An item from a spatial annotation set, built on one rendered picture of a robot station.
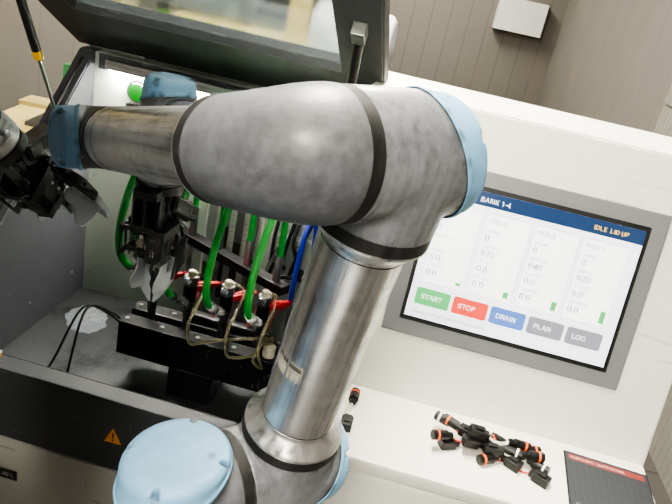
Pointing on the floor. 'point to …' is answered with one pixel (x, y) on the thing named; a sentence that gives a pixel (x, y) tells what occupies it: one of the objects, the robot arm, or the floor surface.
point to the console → (475, 366)
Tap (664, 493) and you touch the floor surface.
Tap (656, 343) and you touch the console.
